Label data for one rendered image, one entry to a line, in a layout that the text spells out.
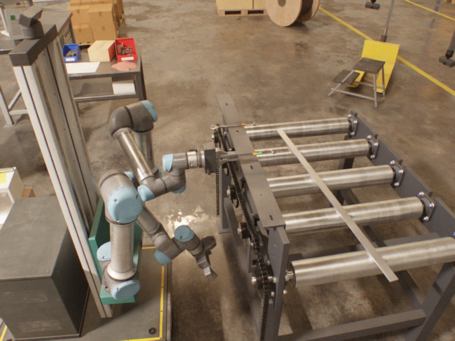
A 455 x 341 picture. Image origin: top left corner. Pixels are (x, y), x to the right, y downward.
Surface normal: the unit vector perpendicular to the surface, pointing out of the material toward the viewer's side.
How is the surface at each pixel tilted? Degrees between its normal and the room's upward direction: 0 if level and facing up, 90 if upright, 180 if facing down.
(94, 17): 90
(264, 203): 0
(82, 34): 90
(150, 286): 0
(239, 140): 0
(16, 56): 90
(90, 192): 90
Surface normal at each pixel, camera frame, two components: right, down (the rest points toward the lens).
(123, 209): 0.52, 0.40
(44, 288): 0.11, 0.59
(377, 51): -0.45, 0.53
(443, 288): -0.98, 0.11
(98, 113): 0.00, -0.81
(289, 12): -0.78, 0.37
